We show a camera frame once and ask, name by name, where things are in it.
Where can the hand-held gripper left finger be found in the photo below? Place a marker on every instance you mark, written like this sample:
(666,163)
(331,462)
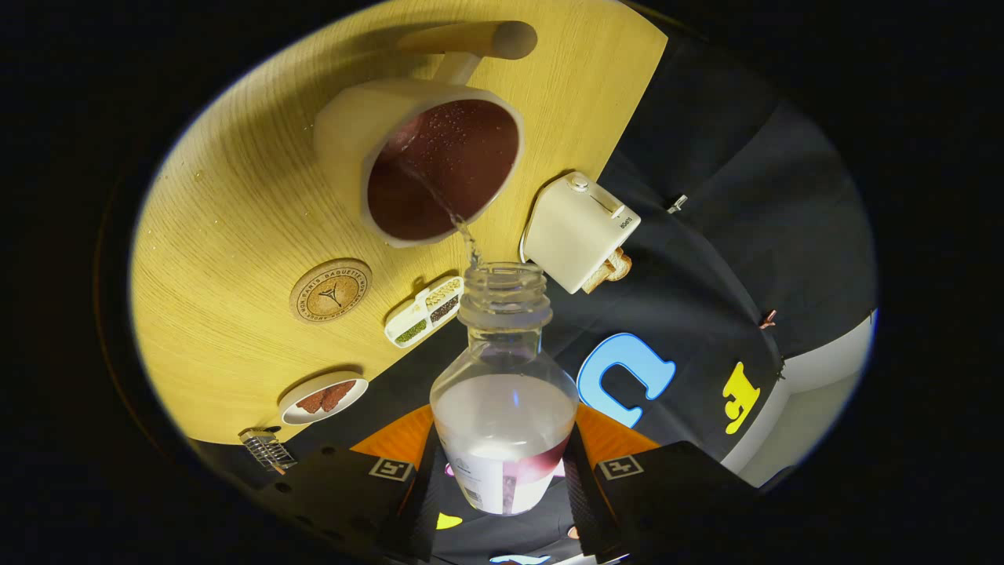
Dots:
(392,502)

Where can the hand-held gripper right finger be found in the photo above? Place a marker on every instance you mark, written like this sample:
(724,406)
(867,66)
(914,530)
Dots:
(627,502)

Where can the clear juice bottle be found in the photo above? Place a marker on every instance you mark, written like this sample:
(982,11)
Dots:
(502,416)

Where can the round wooden coaster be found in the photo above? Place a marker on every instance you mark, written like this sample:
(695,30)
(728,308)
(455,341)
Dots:
(330,292)

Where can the red meat slice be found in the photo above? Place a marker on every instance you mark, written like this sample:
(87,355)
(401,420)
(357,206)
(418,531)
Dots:
(339,394)
(312,402)

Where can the white round plate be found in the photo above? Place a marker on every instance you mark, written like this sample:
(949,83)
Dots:
(292,413)

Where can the white divided seed dish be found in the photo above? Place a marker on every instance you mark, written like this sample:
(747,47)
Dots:
(414,323)

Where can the toast slice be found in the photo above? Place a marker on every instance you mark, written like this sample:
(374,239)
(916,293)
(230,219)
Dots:
(620,265)
(598,278)

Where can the red cloth clip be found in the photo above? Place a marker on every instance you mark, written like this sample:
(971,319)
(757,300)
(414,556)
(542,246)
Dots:
(769,320)

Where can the white toaster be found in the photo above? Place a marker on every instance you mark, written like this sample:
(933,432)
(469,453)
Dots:
(576,231)

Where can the black backdrop cloth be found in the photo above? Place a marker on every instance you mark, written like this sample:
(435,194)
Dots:
(706,235)

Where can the silver cloth clip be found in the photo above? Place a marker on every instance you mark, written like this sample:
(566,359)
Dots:
(677,204)

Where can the wooden table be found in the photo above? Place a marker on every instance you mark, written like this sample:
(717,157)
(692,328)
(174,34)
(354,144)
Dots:
(220,235)

